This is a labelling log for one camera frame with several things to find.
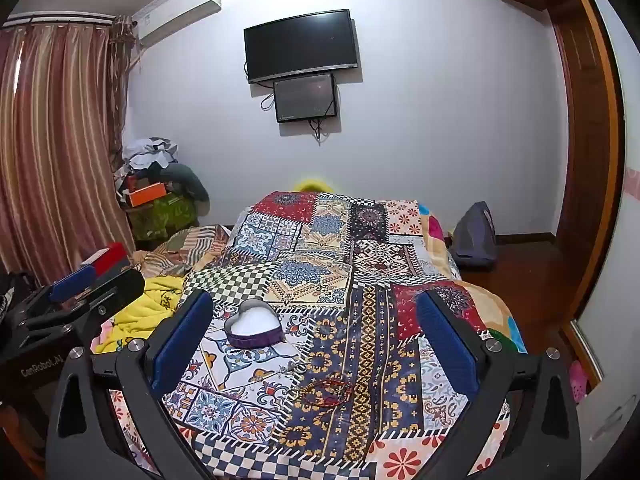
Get small black monitor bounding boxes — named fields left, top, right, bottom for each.
left=273, top=74, right=338, bottom=124

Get yellow cloth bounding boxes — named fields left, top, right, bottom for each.
left=92, top=276, right=187, bottom=356

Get orange box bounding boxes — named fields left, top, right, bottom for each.
left=125, top=183, right=168, bottom=207

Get yellow round object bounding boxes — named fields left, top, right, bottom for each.
left=294, top=176, right=331, bottom=194

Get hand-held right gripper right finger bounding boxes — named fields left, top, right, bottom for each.
left=415, top=290, right=583, bottom=480

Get striped brown blanket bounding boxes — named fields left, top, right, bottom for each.
left=131, top=224, right=233, bottom=278

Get large black television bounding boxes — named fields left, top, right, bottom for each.
left=243, top=9, right=360, bottom=85

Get red bangle bracelets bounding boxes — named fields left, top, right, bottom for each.
left=300, top=374, right=357, bottom=406

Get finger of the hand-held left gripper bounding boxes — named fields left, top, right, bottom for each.
left=25, top=269, right=146, bottom=333
left=20, top=265, right=98, bottom=318

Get silver chain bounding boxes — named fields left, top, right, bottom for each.
left=280, top=357, right=313, bottom=403

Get grey bag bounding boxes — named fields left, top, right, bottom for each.
left=450, top=201, right=498, bottom=268

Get heart-shaped metal tin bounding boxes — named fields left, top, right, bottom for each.
left=223, top=299, right=284, bottom=350

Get pink slipper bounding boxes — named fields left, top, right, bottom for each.
left=569, top=360, right=588, bottom=401

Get green patterned box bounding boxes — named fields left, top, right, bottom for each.
left=127, top=195, right=198, bottom=242

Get striped red curtain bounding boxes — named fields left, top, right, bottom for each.
left=0, top=15, right=138, bottom=286

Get red box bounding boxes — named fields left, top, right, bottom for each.
left=80, top=242, right=130, bottom=277

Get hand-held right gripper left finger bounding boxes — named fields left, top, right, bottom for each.
left=46, top=289, right=221, bottom=480

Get pile of clothes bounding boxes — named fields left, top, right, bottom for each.
left=114, top=136, right=210, bottom=206

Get white air conditioner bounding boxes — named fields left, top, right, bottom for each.
left=132, top=0, right=222, bottom=45

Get patchwork printed blanket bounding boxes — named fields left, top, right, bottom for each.
left=107, top=191, right=531, bottom=480

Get black bag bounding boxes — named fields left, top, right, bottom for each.
left=0, top=272, right=36, bottom=311

